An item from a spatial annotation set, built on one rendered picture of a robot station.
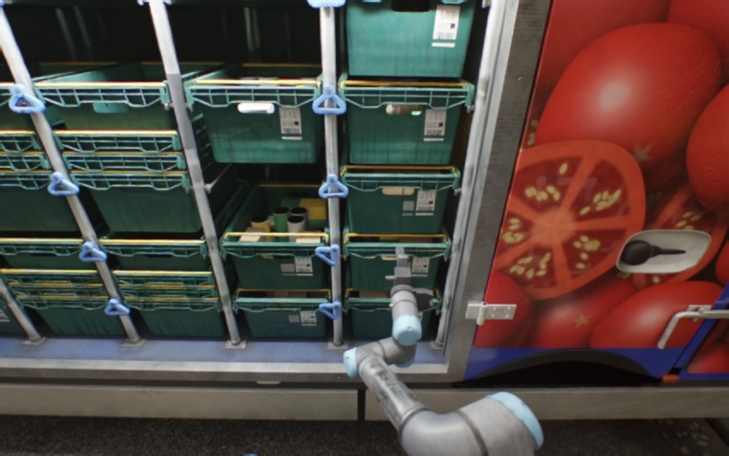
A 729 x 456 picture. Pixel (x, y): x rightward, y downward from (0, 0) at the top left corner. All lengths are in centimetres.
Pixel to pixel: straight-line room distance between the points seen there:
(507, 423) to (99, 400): 175
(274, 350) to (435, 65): 128
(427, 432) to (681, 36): 108
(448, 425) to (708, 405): 177
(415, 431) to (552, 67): 89
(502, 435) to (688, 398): 157
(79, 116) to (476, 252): 133
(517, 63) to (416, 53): 29
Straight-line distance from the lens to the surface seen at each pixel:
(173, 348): 184
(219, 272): 149
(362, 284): 147
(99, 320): 197
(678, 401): 227
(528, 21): 104
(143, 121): 135
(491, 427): 78
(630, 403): 214
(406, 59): 115
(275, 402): 179
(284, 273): 146
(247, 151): 125
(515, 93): 105
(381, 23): 113
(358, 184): 123
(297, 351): 166
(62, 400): 221
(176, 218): 146
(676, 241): 157
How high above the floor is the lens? 189
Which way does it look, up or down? 30 degrees down
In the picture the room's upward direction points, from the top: 1 degrees clockwise
